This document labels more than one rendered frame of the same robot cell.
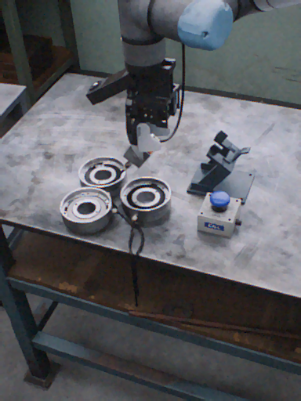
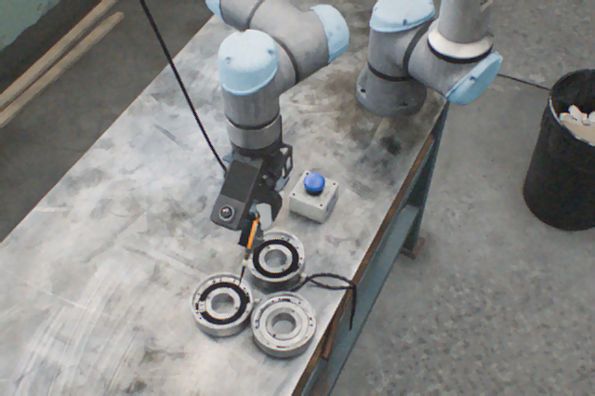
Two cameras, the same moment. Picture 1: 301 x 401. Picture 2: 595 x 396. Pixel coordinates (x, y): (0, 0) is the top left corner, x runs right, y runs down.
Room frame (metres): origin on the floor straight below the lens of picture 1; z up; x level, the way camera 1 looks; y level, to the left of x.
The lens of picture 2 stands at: (0.73, 0.64, 1.83)
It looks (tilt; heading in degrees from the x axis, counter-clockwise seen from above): 52 degrees down; 274
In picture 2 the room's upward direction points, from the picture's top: 1 degrees counter-clockwise
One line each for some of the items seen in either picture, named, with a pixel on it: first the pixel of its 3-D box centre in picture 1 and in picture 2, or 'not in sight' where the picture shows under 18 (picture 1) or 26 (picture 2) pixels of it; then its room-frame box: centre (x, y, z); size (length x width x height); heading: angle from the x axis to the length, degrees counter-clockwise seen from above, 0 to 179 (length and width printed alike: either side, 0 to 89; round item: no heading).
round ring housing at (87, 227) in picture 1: (87, 211); (284, 325); (0.79, 0.13, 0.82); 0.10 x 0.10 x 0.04
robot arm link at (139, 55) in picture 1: (144, 47); (251, 121); (0.83, -0.01, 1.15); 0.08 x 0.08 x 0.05
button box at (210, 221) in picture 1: (221, 214); (315, 193); (0.74, -0.14, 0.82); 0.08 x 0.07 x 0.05; 66
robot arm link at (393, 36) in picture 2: not in sight; (403, 32); (0.58, -0.44, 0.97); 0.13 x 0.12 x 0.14; 136
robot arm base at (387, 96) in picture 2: not in sight; (393, 75); (0.59, -0.45, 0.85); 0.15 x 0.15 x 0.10
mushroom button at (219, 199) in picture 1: (219, 205); (313, 187); (0.75, -0.14, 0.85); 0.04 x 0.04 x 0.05
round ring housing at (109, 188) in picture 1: (103, 178); (223, 305); (0.89, 0.10, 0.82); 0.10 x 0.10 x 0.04
